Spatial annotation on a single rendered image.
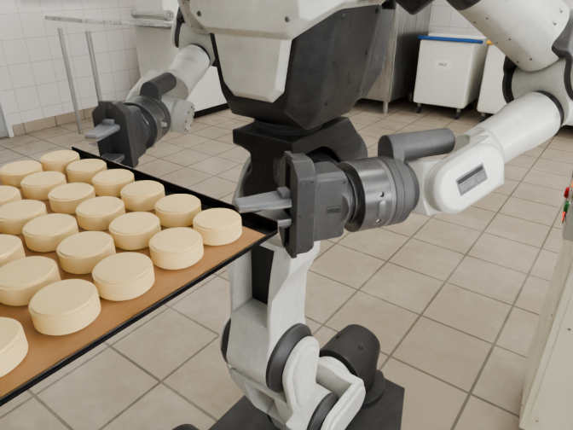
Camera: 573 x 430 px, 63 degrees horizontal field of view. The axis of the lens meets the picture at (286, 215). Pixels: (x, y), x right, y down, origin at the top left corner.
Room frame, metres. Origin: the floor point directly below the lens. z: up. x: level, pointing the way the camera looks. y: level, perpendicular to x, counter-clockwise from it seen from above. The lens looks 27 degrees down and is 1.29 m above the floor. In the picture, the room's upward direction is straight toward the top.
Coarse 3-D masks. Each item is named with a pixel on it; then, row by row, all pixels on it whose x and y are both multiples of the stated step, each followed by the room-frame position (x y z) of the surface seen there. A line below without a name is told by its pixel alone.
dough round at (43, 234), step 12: (48, 216) 0.43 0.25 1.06; (60, 216) 0.43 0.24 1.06; (24, 228) 0.41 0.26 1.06; (36, 228) 0.41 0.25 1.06; (48, 228) 0.41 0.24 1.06; (60, 228) 0.41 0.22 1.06; (72, 228) 0.41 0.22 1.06; (36, 240) 0.39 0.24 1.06; (48, 240) 0.39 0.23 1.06; (60, 240) 0.40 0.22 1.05
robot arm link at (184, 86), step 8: (152, 72) 0.97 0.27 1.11; (160, 72) 0.98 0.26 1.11; (168, 72) 0.98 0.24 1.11; (176, 72) 0.99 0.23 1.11; (144, 80) 0.94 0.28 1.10; (184, 80) 0.98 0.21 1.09; (136, 88) 0.91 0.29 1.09; (176, 88) 0.99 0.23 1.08; (184, 88) 0.98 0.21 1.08; (192, 88) 1.00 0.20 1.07; (128, 96) 0.90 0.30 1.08; (176, 96) 0.99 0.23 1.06; (184, 96) 0.99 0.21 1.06
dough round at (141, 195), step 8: (128, 184) 0.52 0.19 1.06; (136, 184) 0.52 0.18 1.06; (144, 184) 0.52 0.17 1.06; (152, 184) 0.52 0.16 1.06; (160, 184) 0.52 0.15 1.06; (120, 192) 0.50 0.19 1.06; (128, 192) 0.49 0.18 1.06; (136, 192) 0.49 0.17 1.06; (144, 192) 0.49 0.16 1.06; (152, 192) 0.49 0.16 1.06; (160, 192) 0.50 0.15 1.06; (128, 200) 0.48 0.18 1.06; (136, 200) 0.48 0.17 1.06; (144, 200) 0.48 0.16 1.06; (152, 200) 0.49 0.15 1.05; (128, 208) 0.49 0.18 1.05; (136, 208) 0.48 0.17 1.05; (144, 208) 0.48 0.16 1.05; (152, 208) 0.49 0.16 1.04
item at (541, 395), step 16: (560, 256) 1.18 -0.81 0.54; (560, 272) 1.08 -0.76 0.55; (560, 288) 0.99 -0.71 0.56; (544, 304) 1.20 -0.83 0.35; (560, 304) 0.95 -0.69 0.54; (544, 320) 1.10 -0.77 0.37; (560, 320) 0.95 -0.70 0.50; (544, 336) 1.00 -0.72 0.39; (560, 336) 0.94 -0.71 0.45; (544, 352) 0.95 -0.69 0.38; (560, 352) 0.93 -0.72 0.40; (528, 368) 1.12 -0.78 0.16; (544, 368) 0.95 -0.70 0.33; (560, 368) 0.93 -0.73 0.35; (528, 384) 1.01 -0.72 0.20; (544, 384) 0.94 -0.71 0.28; (560, 384) 0.92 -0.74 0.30; (528, 400) 0.95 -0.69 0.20; (544, 400) 0.93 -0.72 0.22; (560, 400) 0.92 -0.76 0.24; (528, 416) 0.95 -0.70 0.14; (544, 416) 0.93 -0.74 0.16; (560, 416) 0.91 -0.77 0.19
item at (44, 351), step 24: (72, 216) 0.47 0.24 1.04; (24, 240) 0.42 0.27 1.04; (240, 240) 0.42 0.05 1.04; (216, 264) 0.37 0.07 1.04; (168, 288) 0.33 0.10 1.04; (0, 312) 0.30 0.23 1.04; (24, 312) 0.30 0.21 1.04; (120, 312) 0.30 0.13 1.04; (48, 336) 0.27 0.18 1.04; (72, 336) 0.27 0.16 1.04; (96, 336) 0.27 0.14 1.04; (24, 360) 0.25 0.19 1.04; (48, 360) 0.25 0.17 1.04; (0, 384) 0.23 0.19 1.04
